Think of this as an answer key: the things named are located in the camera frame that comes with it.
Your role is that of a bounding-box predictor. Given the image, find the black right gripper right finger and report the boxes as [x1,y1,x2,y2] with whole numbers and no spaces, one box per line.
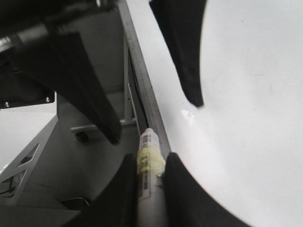
[163,152,248,227]

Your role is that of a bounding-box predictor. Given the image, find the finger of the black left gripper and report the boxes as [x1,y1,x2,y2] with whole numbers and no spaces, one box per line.
[50,32,121,144]
[149,0,207,107]

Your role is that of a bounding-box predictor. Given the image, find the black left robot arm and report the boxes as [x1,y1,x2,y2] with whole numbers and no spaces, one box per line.
[0,0,205,227]

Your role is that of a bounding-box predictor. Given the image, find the white dry-erase marker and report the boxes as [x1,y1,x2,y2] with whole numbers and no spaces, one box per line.
[137,128,168,227]

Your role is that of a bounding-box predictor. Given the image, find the whiteboard with aluminium frame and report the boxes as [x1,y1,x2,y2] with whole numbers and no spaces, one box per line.
[126,0,303,227]

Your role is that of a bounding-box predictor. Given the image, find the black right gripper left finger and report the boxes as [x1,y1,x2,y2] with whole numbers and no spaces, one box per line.
[64,154,137,227]

